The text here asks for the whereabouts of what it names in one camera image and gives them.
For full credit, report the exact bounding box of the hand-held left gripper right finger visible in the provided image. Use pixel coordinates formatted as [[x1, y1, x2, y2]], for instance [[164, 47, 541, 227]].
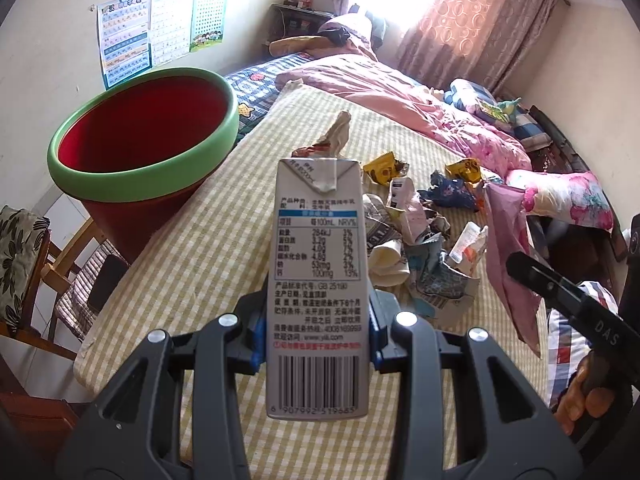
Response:
[[369, 291, 583, 480]]

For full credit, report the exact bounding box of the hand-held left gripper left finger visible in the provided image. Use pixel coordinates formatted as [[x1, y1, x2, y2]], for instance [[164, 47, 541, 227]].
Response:
[[55, 291, 273, 480]]

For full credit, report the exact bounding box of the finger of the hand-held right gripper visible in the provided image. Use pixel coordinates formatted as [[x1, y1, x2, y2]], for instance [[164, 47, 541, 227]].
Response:
[[506, 252, 586, 318]]

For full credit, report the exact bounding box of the grey white milk carton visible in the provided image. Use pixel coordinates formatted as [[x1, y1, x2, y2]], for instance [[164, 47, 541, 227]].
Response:
[[265, 157, 371, 419]]

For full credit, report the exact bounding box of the yellow brown snack wrapper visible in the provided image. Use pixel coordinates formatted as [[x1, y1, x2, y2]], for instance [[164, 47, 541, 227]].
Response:
[[362, 152, 411, 187]]

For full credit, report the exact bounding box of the red bin with green rim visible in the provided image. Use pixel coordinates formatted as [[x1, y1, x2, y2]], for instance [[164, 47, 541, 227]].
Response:
[[47, 67, 240, 264]]

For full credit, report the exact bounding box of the person's right hand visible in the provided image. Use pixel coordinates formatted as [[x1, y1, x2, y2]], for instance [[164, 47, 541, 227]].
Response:
[[556, 354, 609, 437]]

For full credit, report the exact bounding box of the plaid cloth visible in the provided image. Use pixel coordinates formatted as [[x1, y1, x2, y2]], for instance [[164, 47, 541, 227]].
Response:
[[547, 280, 622, 411]]

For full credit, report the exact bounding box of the pink plastic bag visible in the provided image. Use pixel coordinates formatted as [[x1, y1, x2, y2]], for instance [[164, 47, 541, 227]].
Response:
[[482, 180, 544, 359]]

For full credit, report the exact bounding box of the cream paper cup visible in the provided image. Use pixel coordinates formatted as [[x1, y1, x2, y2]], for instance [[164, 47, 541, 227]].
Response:
[[367, 240, 412, 289]]

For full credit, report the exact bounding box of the pink floral pillow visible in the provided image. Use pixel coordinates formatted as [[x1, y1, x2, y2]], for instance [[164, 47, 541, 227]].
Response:
[[506, 170, 615, 234]]

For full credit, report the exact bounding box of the crushed blue white carton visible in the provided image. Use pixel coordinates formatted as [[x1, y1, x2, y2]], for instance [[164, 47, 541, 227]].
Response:
[[410, 240, 477, 319]]

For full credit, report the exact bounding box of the yellow checked bed mat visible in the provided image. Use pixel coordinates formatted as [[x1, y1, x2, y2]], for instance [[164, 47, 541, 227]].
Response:
[[75, 82, 551, 467]]

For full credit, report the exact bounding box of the crumpled newspaper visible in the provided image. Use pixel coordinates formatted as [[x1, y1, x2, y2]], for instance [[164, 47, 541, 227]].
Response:
[[362, 192, 402, 252]]

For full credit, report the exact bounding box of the pink white wrapper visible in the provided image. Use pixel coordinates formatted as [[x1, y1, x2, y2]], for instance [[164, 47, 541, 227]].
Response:
[[390, 177, 427, 242]]

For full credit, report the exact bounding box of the blue floral wrapper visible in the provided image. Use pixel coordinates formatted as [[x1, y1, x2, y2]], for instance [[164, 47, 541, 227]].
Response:
[[417, 170, 482, 212]]

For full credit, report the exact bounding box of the small yellow snack wrapper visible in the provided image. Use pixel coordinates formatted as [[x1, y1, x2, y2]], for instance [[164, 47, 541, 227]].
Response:
[[445, 158, 483, 182]]

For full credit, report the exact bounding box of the dark wooden headboard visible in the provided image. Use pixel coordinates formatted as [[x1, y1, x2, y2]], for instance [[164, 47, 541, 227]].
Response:
[[529, 105, 601, 177]]

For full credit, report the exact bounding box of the green plush toy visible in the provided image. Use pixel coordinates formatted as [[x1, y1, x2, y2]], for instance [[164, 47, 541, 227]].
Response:
[[492, 99, 522, 124]]

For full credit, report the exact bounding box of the wooden chair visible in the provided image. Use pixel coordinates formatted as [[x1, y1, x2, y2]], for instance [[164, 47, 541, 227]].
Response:
[[0, 215, 132, 361]]

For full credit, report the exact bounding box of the blue white pillow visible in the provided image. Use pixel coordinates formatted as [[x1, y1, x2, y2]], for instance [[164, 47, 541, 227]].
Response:
[[445, 78, 501, 121]]

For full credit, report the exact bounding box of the crumpled beige paper wrapper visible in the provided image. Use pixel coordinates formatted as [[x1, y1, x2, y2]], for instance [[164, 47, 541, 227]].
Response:
[[292, 110, 354, 159]]

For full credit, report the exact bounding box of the pink floral quilt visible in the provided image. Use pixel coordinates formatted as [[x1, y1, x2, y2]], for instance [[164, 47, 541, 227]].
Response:
[[276, 35, 532, 187]]

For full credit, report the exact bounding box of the brown wooden cabinet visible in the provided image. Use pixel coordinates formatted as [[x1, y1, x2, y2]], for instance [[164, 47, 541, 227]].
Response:
[[0, 355, 85, 480]]

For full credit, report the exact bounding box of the blue checked bedsheet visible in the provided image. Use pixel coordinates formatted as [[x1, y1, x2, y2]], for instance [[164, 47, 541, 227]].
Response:
[[224, 51, 321, 144]]

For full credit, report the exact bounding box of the floral chair cushion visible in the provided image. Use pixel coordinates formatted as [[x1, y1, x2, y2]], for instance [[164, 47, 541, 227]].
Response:
[[0, 205, 52, 339]]

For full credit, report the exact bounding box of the yellow plush pillow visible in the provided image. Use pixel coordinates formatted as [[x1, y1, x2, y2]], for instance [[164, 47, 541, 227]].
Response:
[[269, 35, 327, 57]]

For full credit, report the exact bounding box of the pink pillow pile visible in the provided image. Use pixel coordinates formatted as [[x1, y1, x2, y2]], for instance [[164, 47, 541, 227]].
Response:
[[317, 12, 374, 47]]

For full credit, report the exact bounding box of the dark wooden nightstand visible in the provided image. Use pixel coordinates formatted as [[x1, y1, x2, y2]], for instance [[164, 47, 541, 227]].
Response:
[[270, 2, 336, 44]]

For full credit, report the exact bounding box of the orange ring-patterned curtain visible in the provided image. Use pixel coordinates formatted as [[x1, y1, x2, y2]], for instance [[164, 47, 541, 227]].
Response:
[[397, 0, 559, 97]]

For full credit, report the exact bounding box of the white chart wall poster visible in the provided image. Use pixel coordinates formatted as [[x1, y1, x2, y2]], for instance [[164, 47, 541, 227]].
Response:
[[150, 0, 194, 68]]

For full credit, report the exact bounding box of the green bordered wall poster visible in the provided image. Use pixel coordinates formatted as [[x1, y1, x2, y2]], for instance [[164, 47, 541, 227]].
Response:
[[190, 0, 229, 54]]

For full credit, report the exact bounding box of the blue striped wall poster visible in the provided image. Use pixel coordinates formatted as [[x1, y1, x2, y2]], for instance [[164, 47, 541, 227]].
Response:
[[97, 0, 154, 91]]

